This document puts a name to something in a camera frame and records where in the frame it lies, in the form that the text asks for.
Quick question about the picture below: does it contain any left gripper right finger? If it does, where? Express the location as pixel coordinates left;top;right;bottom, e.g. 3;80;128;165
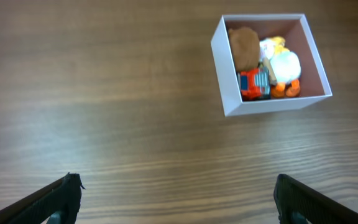
273;174;358;224

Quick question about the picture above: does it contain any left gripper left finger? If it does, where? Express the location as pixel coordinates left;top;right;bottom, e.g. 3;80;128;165
0;173;84;224

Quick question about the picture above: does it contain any brown plush bear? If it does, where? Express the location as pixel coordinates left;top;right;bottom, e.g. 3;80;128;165
228;27;260;72

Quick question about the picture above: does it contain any pink white cardboard box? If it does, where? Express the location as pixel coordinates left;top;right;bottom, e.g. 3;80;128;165
211;14;333;116

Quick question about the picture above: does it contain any white wooden rattle drum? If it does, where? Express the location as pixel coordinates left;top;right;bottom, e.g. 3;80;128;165
259;39;277;85

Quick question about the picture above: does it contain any red toy fire truck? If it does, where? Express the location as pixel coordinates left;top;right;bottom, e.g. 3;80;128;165
237;67;270;101

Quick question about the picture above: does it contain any white yellow plush duck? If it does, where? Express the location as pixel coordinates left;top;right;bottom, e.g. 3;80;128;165
267;36;301;98

